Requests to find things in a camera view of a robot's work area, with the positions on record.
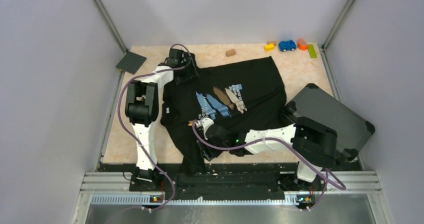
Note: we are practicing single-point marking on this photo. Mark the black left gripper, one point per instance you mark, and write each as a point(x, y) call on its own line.
point(190, 73)

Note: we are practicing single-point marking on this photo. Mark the brown wooden block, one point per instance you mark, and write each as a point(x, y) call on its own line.
point(230, 52)

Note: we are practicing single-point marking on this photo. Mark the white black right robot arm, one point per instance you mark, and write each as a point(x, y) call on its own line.
point(311, 142)

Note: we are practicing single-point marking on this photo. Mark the black hard case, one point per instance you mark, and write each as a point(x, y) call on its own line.
point(353, 131)

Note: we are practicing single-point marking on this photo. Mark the orange toy piece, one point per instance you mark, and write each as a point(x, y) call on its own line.
point(302, 44)

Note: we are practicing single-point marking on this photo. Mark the dark grey building baseplate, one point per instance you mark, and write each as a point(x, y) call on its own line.
point(131, 62)

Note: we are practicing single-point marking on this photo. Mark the yellow toy block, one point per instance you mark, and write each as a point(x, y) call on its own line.
point(269, 47)

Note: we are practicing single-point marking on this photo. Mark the green toy block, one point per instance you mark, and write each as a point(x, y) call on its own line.
point(312, 51)

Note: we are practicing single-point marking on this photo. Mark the blue toy car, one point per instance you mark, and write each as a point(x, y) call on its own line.
point(285, 46)

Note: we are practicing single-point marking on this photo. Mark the black printed t-shirt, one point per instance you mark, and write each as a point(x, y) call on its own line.
point(238, 97)

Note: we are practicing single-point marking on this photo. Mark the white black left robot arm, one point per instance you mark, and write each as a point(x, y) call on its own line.
point(142, 110)

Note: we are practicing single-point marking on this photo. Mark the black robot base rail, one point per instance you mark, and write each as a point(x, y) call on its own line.
point(229, 181)

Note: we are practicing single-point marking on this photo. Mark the tan wooden block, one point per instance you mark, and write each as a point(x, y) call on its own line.
point(272, 43)

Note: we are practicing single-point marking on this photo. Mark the white cable duct strip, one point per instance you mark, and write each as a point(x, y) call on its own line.
point(153, 200)

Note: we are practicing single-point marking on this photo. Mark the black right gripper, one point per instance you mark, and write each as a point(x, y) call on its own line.
point(208, 152)

